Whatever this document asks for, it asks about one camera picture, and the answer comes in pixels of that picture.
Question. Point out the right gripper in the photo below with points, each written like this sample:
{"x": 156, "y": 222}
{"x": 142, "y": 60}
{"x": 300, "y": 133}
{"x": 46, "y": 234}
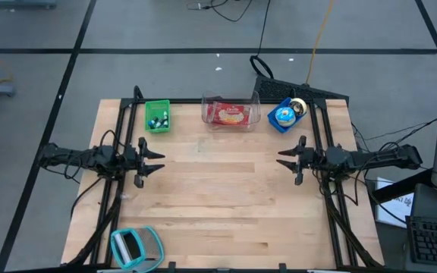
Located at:
{"x": 317, "y": 159}

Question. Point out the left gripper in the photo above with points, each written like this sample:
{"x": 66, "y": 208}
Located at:
{"x": 137, "y": 163}

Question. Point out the small dark white-capped marker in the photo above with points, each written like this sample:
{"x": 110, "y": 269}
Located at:
{"x": 158, "y": 123}
{"x": 164, "y": 122}
{"x": 165, "y": 113}

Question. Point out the long teal marker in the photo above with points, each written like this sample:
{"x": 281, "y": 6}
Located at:
{"x": 152, "y": 123}

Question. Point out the blue frosted toy donut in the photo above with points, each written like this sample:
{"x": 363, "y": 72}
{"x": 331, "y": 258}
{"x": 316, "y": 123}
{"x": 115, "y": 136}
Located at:
{"x": 281, "y": 121}

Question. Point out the blue plastic basket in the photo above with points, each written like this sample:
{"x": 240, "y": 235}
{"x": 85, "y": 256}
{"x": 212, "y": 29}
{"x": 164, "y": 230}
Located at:
{"x": 275, "y": 123}

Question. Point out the green plastic basket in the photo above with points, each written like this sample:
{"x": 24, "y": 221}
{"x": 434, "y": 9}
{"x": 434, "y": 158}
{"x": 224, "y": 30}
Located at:
{"x": 154, "y": 108}

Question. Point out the red popcorn packet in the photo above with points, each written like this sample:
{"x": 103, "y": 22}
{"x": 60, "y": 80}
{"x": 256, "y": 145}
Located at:
{"x": 231, "y": 113}
{"x": 208, "y": 113}

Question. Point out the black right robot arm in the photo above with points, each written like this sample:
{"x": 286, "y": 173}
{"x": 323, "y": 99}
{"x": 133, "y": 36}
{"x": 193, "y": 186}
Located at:
{"x": 378, "y": 159}

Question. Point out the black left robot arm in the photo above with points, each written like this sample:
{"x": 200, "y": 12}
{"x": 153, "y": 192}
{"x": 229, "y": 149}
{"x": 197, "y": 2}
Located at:
{"x": 74, "y": 159}

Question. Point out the clear plastic bin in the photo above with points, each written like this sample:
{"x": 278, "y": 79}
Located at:
{"x": 256, "y": 110}

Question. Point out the black perforated metal panel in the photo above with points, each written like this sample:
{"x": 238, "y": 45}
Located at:
{"x": 279, "y": 89}

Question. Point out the black table clamp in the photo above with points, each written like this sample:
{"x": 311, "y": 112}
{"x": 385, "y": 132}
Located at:
{"x": 171, "y": 266}
{"x": 282, "y": 267}

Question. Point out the black desk beam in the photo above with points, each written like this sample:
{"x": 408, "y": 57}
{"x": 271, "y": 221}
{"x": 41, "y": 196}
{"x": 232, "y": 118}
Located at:
{"x": 400, "y": 186}

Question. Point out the white paper sheet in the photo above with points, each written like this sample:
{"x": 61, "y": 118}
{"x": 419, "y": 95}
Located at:
{"x": 397, "y": 206}

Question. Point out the black computer keyboard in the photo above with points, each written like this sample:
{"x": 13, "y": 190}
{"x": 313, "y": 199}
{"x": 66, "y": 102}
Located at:
{"x": 436, "y": 240}

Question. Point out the black aluminium table frame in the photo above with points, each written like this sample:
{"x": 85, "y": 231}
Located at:
{"x": 188, "y": 101}

